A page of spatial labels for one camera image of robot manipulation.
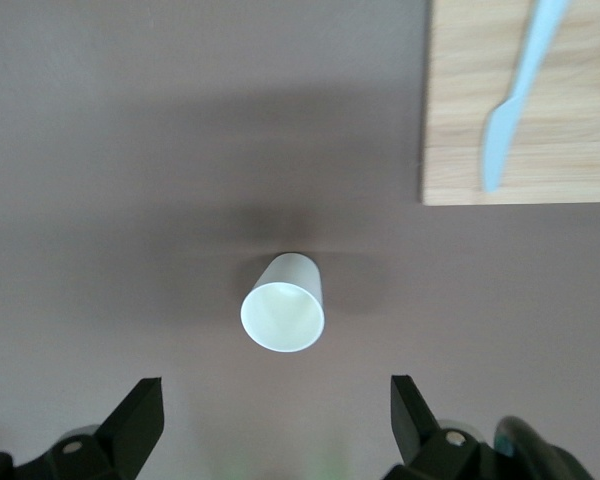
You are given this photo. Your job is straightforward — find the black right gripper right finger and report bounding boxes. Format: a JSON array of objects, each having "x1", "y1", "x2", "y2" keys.
[{"x1": 384, "y1": 374, "x2": 512, "y2": 480}]

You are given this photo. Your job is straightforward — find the wooden cutting board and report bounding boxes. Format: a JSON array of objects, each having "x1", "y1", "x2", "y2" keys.
[{"x1": 420, "y1": 0, "x2": 600, "y2": 205}]

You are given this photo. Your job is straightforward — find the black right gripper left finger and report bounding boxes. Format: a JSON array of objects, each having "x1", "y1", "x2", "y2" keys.
[{"x1": 0, "y1": 377, "x2": 167, "y2": 480}]

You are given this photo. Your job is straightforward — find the grey plastic knife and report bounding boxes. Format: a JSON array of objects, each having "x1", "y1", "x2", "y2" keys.
[{"x1": 481, "y1": 0, "x2": 571, "y2": 194}]

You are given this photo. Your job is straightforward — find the brown table mat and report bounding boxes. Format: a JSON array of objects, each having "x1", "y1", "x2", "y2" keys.
[{"x1": 0, "y1": 0, "x2": 600, "y2": 480}]

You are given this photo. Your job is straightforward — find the white plastic cup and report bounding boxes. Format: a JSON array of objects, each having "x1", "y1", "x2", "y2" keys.
[{"x1": 239, "y1": 252, "x2": 327, "y2": 354}]

